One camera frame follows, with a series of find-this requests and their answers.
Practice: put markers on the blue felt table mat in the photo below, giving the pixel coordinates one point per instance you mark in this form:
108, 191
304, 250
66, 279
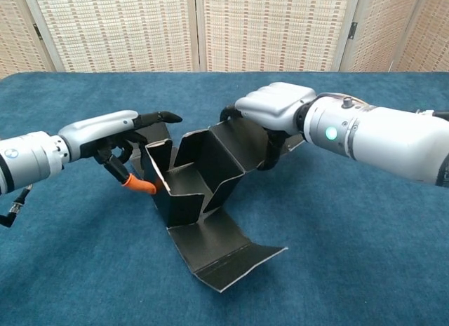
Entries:
350, 252

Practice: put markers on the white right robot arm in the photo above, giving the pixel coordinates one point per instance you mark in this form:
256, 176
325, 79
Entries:
386, 140

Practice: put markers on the black foldable cardboard box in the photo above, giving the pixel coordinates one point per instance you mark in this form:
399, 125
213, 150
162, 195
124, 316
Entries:
186, 196

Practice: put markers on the woven bamboo folding screen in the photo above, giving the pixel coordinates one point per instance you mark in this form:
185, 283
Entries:
122, 31

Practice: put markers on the black screen hinge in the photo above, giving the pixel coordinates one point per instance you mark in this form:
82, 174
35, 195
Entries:
36, 28
353, 28

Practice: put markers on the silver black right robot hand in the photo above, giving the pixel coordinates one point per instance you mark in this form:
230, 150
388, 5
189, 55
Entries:
273, 105

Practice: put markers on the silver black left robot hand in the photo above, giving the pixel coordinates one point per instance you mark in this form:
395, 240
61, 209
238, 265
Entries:
98, 133

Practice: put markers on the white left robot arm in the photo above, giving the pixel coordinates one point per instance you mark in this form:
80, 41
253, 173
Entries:
28, 157

